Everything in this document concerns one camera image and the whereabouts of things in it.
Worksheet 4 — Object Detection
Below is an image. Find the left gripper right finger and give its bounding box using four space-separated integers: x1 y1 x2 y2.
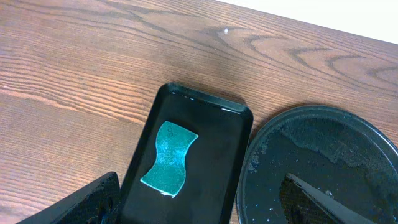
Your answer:
279 173 372 224

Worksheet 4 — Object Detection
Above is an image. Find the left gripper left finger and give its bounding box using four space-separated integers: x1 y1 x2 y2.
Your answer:
19 172 120 224

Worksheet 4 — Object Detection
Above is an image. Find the green yellow sponge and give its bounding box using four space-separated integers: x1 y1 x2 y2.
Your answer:
140 121 198 198

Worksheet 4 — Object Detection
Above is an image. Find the black round tray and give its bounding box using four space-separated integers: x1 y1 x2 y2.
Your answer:
236 105 397 223

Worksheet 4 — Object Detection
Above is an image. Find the black rectangular tray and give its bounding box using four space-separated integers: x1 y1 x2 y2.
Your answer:
118 83 253 223

